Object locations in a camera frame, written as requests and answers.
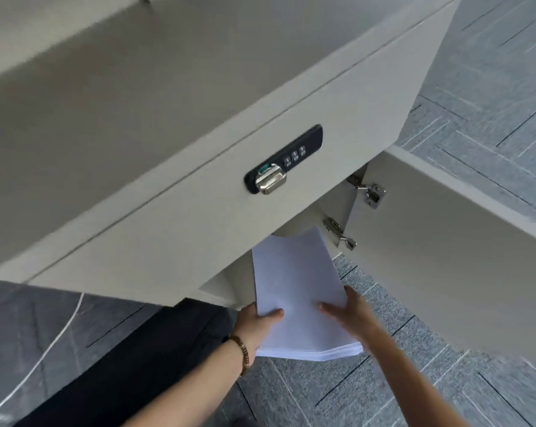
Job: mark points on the person's left thumb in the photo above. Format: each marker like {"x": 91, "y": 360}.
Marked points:
{"x": 271, "y": 315}

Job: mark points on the person's left forearm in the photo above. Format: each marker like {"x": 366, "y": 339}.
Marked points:
{"x": 192, "y": 386}

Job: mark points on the person's left hand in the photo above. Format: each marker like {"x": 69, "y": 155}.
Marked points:
{"x": 251, "y": 325}

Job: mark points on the stack of white paper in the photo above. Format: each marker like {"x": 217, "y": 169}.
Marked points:
{"x": 296, "y": 289}

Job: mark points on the beige cabinet door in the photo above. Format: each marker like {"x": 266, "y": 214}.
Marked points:
{"x": 454, "y": 257}

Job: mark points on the silver door hinge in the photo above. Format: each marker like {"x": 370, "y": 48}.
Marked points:
{"x": 339, "y": 232}
{"x": 370, "y": 192}

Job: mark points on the black combination lock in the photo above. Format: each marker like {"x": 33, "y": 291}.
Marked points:
{"x": 285, "y": 160}

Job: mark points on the beige metal cabinet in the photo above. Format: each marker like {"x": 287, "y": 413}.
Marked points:
{"x": 170, "y": 142}

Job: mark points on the person's right hand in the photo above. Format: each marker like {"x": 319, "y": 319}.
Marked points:
{"x": 354, "y": 318}

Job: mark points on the person's right forearm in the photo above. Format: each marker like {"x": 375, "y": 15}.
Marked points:
{"x": 408, "y": 382}

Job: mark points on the person's right thumb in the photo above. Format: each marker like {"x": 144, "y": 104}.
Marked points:
{"x": 334, "y": 309}

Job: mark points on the person's black trousers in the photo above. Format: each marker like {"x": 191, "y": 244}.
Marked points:
{"x": 130, "y": 360}

